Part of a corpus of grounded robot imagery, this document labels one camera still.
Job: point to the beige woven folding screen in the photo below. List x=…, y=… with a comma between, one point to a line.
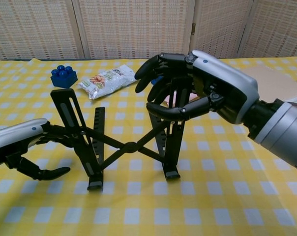
x=128, y=27

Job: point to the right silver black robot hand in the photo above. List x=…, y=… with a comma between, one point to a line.
x=224, y=83

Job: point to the blue toy building block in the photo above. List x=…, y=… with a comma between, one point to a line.
x=65, y=77

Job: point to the pink wet wipes pack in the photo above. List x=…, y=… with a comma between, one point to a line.
x=167, y=100

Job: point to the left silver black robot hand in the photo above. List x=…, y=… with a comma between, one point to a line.
x=13, y=137

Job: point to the blue rolled pouch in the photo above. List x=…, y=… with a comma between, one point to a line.
x=159, y=79

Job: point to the yellow white checkered tablecloth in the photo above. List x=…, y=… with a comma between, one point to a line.
x=163, y=196

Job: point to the black folding laptop stand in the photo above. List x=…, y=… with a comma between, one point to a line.
x=130, y=147

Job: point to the brass screen hinge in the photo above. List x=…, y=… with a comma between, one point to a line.
x=193, y=28

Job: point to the white nut snack bag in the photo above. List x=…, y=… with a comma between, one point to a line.
x=106, y=81

